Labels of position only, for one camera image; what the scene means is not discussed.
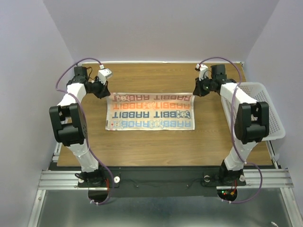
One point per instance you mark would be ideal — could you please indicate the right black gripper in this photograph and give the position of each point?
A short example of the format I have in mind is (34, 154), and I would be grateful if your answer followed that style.
(198, 90)

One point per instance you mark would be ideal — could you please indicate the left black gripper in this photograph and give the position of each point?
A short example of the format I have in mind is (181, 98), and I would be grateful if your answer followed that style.
(104, 91)

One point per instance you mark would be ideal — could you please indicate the lettered beige towel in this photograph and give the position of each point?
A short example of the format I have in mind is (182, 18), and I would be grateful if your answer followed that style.
(150, 112)

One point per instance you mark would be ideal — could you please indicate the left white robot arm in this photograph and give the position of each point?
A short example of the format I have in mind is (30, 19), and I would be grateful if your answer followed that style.
(69, 122)

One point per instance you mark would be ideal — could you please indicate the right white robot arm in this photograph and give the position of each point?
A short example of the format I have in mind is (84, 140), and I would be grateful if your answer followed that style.
(231, 169)

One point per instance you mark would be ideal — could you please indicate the white plastic basket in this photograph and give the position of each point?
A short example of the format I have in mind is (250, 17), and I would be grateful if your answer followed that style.
(250, 112)

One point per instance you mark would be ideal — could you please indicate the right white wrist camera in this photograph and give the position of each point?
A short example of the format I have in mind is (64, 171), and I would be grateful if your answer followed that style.
(203, 71)

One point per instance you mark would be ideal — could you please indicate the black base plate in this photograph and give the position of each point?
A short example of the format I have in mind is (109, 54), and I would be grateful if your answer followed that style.
(155, 181)

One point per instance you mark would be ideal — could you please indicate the aluminium rail frame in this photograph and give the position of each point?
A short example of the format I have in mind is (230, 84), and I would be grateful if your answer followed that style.
(267, 199)

